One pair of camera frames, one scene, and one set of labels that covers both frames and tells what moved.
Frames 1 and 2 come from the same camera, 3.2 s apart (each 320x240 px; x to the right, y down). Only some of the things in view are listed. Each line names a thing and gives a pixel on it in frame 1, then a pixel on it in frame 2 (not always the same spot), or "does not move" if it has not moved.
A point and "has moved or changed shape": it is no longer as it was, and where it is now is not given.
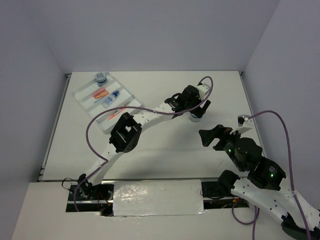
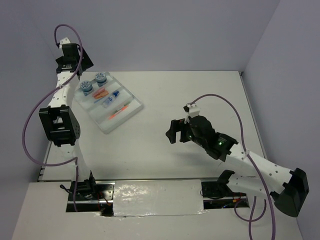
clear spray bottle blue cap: x=109 y=100 does not move
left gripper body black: x=195 y=104 to x=86 y=63
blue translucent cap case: x=98 y=100 does not move
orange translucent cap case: x=102 y=94 does not move
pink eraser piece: x=98 y=92 does not move
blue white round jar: x=101 y=78 does not move
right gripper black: x=219 y=131 to x=176 y=125
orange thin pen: x=114 y=114 does not move
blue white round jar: x=193 y=118 has moved or changed shape
